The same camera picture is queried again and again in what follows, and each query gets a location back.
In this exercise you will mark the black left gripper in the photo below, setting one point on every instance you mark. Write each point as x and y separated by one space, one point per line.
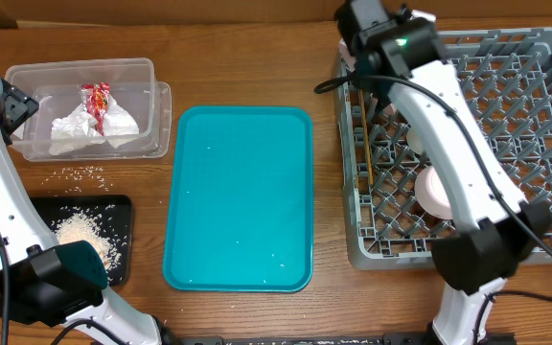
19 107

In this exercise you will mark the white napkin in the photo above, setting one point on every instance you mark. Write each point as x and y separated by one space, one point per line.
118 122
74 132

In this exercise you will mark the red snack wrapper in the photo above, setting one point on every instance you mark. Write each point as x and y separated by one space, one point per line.
95 98

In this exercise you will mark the large pink plate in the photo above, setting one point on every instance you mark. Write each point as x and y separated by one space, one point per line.
380 105

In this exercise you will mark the wooden chopstick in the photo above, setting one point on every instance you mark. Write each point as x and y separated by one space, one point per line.
366 142

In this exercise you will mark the white cup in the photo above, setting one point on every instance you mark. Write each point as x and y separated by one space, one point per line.
414 142

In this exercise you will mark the small pink plate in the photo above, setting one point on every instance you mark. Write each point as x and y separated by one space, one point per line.
431 194

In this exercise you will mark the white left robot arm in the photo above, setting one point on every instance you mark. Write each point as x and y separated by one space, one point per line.
42 280

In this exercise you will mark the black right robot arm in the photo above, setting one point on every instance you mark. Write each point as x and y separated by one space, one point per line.
446 142

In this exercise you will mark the grey dishwasher rack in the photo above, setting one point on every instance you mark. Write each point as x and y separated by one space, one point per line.
506 78

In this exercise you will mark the clear plastic bin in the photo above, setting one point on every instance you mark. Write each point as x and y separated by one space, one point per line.
56 87

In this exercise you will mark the scattered rice grains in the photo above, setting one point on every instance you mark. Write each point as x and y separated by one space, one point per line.
77 181

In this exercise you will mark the pile of rice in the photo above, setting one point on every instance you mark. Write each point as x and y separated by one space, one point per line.
81 227

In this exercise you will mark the black plastic tray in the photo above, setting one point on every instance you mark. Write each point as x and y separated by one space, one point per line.
113 213

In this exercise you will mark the teal serving tray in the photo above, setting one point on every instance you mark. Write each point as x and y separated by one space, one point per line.
241 206

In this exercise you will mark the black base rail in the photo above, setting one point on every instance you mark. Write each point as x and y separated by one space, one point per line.
305 340

